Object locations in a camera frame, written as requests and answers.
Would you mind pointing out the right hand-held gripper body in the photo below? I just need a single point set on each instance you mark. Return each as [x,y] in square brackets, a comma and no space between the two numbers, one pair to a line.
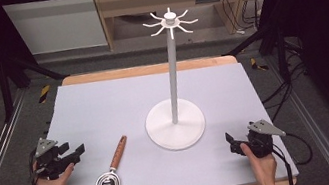
[260,140]

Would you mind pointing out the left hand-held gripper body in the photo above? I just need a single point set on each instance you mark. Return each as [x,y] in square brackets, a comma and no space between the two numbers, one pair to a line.
[49,160]

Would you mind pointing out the white hook rack stand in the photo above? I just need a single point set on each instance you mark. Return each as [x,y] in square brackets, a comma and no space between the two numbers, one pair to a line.
[176,127]

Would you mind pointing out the person's right hand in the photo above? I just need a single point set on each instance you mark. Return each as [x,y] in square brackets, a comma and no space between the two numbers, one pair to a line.
[263,167]

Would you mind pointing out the pale grey table mat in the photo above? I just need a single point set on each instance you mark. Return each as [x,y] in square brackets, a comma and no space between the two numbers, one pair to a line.
[115,114]

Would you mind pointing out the yellow black floor tape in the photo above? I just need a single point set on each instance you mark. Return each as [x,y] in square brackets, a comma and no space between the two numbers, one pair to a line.
[258,65]
[44,93]

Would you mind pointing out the black metal stand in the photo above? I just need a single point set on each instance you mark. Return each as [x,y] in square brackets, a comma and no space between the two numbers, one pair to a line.
[5,92]
[280,49]

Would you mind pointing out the wooden table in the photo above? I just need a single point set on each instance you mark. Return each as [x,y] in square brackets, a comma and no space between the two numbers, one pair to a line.
[148,70]

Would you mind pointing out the white cabinet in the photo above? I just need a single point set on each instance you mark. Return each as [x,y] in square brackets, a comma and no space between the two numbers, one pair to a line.
[56,26]

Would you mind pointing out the light wooden desk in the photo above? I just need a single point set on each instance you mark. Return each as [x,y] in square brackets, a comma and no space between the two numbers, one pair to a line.
[150,0]

